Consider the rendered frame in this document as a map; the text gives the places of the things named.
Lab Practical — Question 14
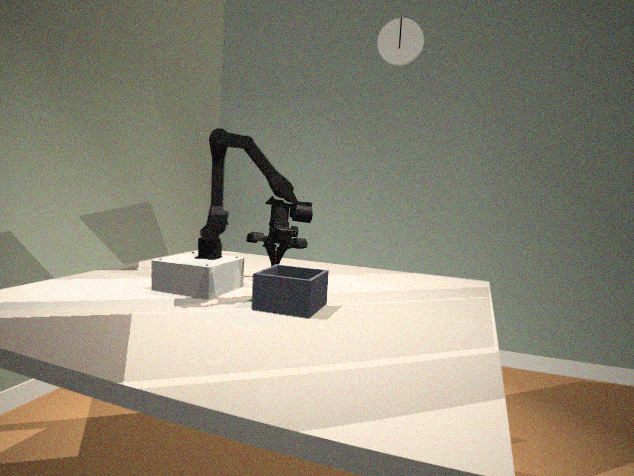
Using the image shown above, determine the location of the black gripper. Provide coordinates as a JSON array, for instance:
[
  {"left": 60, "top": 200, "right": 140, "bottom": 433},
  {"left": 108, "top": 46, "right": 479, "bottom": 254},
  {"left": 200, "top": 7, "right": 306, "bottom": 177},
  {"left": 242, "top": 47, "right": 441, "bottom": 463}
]
[{"left": 246, "top": 217, "right": 307, "bottom": 266}]

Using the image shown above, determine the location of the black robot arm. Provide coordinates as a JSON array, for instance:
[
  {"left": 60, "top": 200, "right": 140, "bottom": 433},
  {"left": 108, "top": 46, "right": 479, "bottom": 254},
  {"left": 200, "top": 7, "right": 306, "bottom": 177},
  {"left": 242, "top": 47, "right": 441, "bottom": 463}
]
[{"left": 195, "top": 128, "right": 313, "bottom": 260}]

